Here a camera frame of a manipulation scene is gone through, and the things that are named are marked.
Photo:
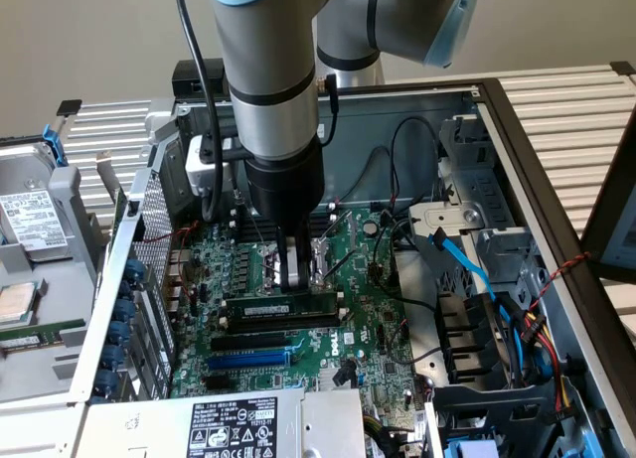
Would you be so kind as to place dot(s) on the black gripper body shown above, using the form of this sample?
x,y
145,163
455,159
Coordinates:
x,y
285,185

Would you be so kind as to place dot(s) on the green RAM stick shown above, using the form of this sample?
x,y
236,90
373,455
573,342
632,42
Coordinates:
x,y
268,309
30,340

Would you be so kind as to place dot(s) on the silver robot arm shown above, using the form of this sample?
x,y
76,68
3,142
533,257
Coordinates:
x,y
268,55

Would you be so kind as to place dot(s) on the RAM slot with white latches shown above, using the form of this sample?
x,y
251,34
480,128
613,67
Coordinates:
x,y
332,207
223,322
332,219

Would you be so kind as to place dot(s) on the CPU socket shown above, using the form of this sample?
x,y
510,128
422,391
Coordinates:
x,y
268,274

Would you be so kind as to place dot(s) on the thin metal locking lever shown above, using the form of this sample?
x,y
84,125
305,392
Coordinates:
x,y
253,224
348,265

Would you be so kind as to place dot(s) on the metal socket cover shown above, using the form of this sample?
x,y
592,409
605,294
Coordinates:
x,y
344,229

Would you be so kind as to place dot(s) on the green motherboard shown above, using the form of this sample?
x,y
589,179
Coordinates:
x,y
367,299

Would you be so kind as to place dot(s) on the round coin battery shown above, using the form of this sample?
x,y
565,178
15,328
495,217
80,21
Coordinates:
x,y
368,226

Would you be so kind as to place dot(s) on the long black expansion slot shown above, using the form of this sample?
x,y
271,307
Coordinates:
x,y
248,342

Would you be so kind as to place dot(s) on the long blue expansion slot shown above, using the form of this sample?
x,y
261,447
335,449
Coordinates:
x,y
248,362

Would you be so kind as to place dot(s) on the open black PC case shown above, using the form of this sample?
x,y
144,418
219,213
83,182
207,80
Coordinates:
x,y
372,115

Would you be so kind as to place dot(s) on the small silver heatsink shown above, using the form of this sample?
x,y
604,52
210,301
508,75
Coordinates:
x,y
328,380

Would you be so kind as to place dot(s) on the short black expansion slot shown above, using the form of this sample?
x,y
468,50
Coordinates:
x,y
218,383

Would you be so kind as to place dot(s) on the black box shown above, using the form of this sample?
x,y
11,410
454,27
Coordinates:
x,y
184,80

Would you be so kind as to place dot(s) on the blue card retention clip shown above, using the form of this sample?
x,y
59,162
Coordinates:
x,y
134,271
119,332
108,382
125,310
114,356

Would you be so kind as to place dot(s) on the green graphics card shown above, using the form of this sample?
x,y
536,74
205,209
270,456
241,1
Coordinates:
x,y
117,204

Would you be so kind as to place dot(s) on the black plastic fan shroud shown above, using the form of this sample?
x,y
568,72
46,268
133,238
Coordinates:
x,y
462,329

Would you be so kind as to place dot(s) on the silver metal disk bay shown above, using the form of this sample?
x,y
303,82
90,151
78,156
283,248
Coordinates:
x,y
489,190

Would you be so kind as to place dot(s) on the silver power supply unit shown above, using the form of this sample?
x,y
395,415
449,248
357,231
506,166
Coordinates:
x,y
149,428

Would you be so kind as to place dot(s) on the grey parts rack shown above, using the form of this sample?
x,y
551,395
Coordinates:
x,y
64,190

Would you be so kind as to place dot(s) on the black table end cap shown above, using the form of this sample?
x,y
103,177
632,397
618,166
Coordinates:
x,y
69,107
623,68

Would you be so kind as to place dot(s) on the dark metal disk bay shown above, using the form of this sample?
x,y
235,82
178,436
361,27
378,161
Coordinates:
x,y
497,403

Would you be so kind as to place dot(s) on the silver hard disk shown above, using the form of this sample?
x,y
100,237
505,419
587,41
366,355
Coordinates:
x,y
30,214

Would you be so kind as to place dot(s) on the silver CPU chip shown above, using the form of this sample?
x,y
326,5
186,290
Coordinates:
x,y
15,301

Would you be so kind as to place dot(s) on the black framed panel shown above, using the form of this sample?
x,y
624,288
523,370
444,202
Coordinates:
x,y
598,219

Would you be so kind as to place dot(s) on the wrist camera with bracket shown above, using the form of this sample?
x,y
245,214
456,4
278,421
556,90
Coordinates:
x,y
199,170

